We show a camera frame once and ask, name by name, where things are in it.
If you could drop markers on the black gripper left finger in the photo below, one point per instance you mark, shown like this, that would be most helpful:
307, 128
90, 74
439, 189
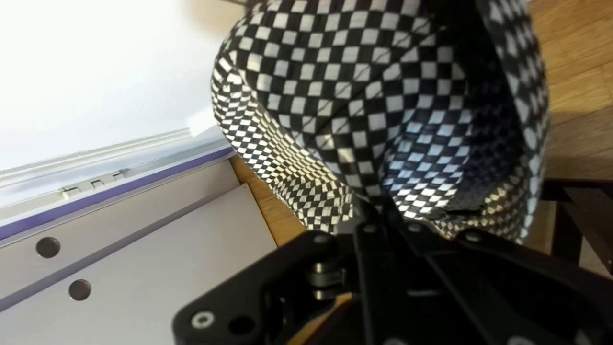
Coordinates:
241, 299

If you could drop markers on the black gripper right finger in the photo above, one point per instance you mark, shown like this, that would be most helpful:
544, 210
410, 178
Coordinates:
485, 299

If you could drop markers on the black white checkered hat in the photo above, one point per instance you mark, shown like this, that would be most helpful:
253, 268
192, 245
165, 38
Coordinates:
356, 95

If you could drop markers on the white panelled door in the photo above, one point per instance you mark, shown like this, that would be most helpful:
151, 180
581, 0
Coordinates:
96, 76

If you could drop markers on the grey panel with round holes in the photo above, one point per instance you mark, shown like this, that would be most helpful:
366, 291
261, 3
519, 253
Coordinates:
159, 254

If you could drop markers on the black metal frame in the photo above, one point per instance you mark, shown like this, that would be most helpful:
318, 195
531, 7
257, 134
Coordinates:
584, 216

